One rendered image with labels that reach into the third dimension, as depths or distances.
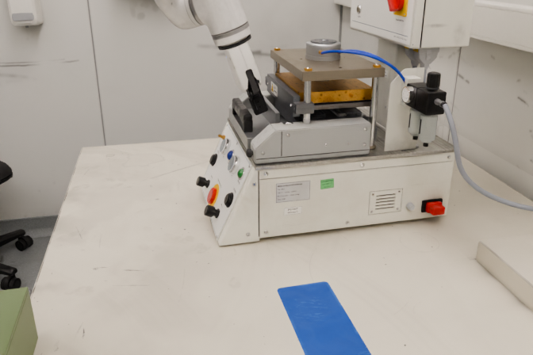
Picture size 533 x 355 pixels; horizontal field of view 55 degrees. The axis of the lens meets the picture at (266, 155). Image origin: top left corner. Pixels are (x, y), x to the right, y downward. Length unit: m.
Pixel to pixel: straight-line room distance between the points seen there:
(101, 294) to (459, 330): 0.63
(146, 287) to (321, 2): 1.91
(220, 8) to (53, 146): 1.74
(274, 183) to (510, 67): 0.77
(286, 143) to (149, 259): 0.37
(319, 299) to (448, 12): 0.61
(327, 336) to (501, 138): 0.88
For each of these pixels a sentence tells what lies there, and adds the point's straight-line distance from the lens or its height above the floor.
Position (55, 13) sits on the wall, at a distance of 2.54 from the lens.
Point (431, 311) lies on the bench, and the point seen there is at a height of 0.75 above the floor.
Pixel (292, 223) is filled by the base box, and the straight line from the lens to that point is 1.11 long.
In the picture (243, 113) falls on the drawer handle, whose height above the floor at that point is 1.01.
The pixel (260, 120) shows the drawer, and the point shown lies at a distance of 1.19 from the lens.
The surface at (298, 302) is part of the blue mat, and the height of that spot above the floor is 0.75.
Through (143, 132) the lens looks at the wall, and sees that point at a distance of 2.63.
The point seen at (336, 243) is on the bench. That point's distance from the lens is 1.13.
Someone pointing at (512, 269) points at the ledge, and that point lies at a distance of 1.05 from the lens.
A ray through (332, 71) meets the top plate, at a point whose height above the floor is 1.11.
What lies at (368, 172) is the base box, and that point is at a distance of 1.12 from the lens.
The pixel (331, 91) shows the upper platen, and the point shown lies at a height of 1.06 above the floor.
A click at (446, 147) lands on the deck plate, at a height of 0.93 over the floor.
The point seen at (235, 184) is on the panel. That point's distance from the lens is 1.11.
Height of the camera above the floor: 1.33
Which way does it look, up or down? 21 degrees down
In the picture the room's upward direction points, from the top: straight up
